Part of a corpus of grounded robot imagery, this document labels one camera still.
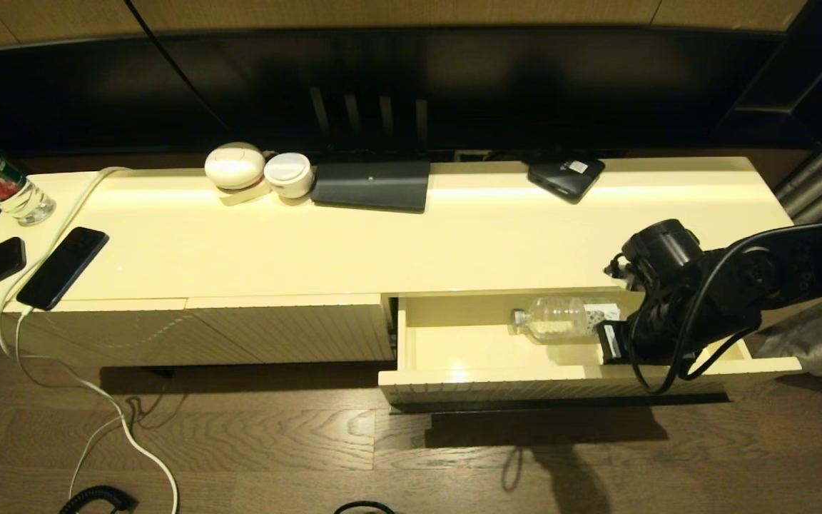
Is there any clear bottle with grey cap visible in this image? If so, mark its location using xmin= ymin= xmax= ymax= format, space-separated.
xmin=509 ymin=294 xmax=622 ymax=345

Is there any cream drawer with black handle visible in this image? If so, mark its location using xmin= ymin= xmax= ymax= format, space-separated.
xmin=379 ymin=289 xmax=803 ymax=413

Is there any cream ribbed cabinet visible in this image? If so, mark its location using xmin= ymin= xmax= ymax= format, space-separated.
xmin=0 ymin=156 xmax=811 ymax=371

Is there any black box with white sticker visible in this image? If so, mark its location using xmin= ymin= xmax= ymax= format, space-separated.
xmin=527 ymin=156 xmax=606 ymax=205

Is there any dark grey flat router box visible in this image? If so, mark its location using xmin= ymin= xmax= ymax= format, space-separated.
xmin=310 ymin=160 xmax=431 ymax=214

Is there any black flat television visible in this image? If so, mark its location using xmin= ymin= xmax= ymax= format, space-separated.
xmin=0 ymin=27 xmax=783 ymax=159

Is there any white round jar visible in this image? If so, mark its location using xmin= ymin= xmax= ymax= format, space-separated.
xmin=263 ymin=153 xmax=315 ymax=200

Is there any white oval speaker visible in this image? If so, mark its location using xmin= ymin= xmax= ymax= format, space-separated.
xmin=204 ymin=142 xmax=265 ymax=191

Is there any black smartphone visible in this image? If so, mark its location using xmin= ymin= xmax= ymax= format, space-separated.
xmin=16 ymin=227 xmax=110 ymax=311

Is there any water bottle with green-red label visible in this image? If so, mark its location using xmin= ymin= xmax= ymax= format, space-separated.
xmin=0 ymin=124 xmax=56 ymax=226

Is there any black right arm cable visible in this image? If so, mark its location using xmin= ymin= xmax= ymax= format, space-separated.
xmin=629 ymin=221 xmax=822 ymax=395

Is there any dark wooden wall frame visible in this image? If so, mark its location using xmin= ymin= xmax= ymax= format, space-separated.
xmin=711 ymin=0 xmax=822 ymax=151

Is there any black coiled cable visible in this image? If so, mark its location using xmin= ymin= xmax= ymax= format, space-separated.
xmin=59 ymin=485 xmax=137 ymax=514

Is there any thick white power cable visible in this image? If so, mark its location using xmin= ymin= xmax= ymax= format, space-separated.
xmin=0 ymin=166 xmax=180 ymax=514

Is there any thin black wall cable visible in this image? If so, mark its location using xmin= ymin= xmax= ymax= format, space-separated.
xmin=124 ymin=0 xmax=233 ymax=136

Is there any thin white charging cable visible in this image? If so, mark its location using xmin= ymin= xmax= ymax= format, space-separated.
xmin=14 ymin=307 xmax=126 ymax=500

